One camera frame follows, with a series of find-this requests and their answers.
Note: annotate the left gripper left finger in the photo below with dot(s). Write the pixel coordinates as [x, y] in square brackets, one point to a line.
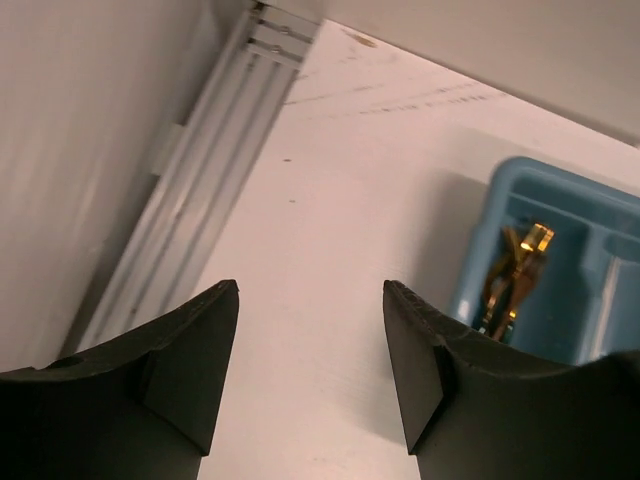
[142, 405]

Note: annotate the blue plastic cutlery tray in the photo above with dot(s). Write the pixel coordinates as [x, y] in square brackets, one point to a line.
[586, 303]

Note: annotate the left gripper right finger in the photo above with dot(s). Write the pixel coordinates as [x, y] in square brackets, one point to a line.
[474, 408]

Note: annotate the aluminium rail left side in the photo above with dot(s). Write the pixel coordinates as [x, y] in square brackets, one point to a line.
[205, 171]

